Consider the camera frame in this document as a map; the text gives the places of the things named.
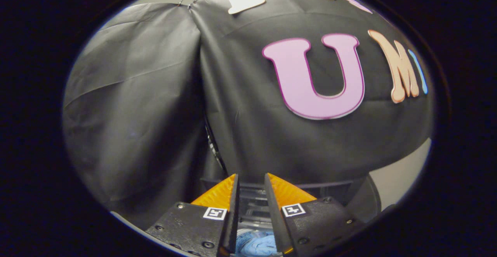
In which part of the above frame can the dark washing machine lid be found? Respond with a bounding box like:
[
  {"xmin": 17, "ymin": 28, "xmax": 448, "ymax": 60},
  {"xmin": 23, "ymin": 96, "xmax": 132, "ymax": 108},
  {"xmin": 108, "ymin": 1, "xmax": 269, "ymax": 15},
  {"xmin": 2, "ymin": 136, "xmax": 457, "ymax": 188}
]
[{"xmin": 200, "ymin": 176, "xmax": 352, "ymax": 199}]

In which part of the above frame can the light blue cloth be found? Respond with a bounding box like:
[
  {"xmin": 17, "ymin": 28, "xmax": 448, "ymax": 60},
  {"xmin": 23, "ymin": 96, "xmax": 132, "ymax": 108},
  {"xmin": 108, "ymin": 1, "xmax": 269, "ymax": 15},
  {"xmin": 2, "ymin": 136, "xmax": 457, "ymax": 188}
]
[{"xmin": 235, "ymin": 229, "xmax": 282, "ymax": 257}]

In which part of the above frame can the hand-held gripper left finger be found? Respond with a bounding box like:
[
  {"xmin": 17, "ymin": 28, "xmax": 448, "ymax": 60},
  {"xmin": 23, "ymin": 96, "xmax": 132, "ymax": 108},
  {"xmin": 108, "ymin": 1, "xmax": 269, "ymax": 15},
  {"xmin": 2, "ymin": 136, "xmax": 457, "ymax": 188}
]
[{"xmin": 145, "ymin": 173, "xmax": 240, "ymax": 257}]

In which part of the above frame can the black backdrop cloth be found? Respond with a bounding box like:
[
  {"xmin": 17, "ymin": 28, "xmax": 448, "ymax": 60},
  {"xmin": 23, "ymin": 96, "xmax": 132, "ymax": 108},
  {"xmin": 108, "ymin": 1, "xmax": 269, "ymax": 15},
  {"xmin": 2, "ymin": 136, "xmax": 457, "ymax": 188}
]
[{"xmin": 62, "ymin": 0, "xmax": 434, "ymax": 230}]

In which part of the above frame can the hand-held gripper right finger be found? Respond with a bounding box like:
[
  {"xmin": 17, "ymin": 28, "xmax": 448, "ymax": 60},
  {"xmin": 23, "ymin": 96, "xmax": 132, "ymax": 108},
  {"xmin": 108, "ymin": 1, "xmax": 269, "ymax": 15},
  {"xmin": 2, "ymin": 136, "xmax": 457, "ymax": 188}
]
[{"xmin": 264, "ymin": 172, "xmax": 366, "ymax": 256}]

